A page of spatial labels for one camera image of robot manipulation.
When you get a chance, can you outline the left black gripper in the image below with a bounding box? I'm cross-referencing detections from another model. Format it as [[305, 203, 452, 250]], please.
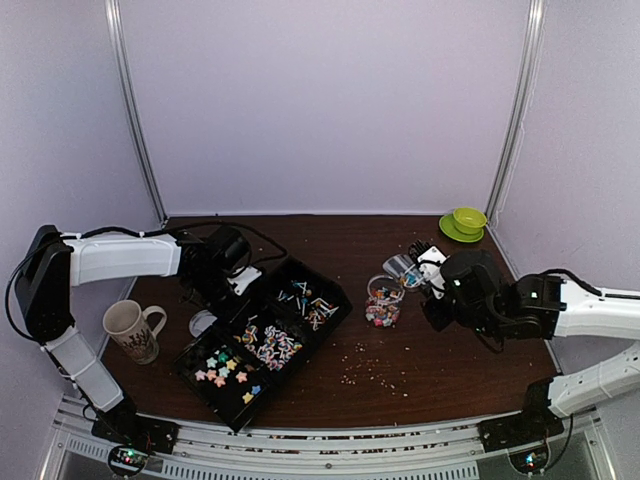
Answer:
[[187, 267, 253, 326]]

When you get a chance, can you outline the clear plastic cup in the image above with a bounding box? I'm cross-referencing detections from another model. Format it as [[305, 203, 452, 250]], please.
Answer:
[[364, 274, 405, 328]]

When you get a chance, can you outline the metal scoop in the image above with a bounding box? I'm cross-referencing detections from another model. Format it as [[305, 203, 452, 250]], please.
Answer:
[[382, 254, 424, 290]]

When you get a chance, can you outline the black three-compartment candy tray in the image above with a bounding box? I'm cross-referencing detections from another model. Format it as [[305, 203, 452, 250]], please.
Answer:
[[174, 258, 352, 432]]

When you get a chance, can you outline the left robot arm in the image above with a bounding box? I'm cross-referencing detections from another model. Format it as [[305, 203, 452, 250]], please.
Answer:
[[5, 225, 263, 444]]

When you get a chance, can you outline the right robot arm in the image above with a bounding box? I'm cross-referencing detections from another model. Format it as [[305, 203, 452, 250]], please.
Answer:
[[416, 247, 639, 442]]

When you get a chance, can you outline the clear plastic lid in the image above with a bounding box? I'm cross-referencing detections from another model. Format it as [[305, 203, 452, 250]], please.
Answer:
[[188, 310, 217, 338]]

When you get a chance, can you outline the green saucer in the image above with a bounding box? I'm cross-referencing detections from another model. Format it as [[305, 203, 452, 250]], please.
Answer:
[[438, 214, 484, 243]]

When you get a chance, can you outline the green bowl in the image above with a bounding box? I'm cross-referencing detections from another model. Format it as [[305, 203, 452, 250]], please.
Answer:
[[452, 207, 487, 235]]

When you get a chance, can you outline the cream floral mug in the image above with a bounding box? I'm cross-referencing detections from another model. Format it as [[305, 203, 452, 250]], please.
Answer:
[[102, 299, 167, 365]]

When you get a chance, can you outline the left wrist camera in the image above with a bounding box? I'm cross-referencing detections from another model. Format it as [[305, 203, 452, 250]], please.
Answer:
[[227, 266, 263, 296]]

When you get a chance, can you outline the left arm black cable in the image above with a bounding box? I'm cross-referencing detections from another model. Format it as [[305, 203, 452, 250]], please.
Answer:
[[4, 221, 289, 341]]

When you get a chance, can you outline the front aluminium rail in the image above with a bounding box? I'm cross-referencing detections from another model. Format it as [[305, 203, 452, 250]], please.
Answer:
[[36, 400, 619, 479]]

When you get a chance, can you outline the left aluminium frame post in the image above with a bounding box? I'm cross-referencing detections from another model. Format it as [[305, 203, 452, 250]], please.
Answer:
[[104, 0, 168, 225]]

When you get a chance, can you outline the aluminium frame post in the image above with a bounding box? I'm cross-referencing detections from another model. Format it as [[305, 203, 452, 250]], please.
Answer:
[[104, 0, 168, 225], [485, 0, 547, 228]]

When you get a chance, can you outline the right aluminium frame post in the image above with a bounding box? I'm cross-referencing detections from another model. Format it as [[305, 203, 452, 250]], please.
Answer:
[[485, 0, 547, 228]]

